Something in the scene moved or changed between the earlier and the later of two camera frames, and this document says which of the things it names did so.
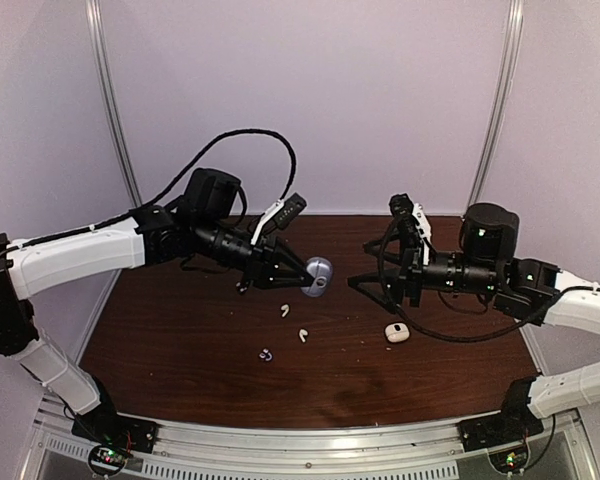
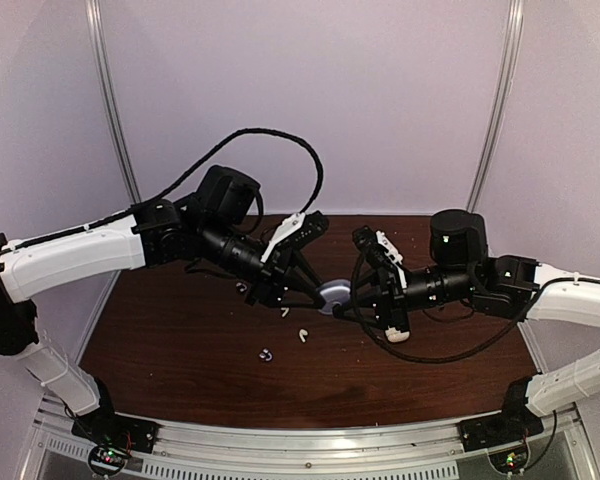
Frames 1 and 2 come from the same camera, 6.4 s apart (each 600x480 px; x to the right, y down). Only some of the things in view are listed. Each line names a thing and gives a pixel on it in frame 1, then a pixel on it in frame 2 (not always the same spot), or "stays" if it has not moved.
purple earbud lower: [266, 355] stays
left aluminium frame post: [94, 27] stays
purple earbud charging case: [321, 270] to [334, 291]
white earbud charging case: [397, 332] stays
